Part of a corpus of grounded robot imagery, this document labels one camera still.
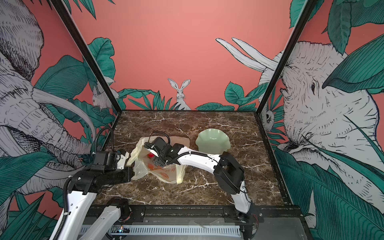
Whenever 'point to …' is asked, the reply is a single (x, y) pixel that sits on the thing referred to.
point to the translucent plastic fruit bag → (141, 162)
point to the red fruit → (151, 155)
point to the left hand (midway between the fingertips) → (135, 171)
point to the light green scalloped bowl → (213, 141)
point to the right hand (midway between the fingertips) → (159, 151)
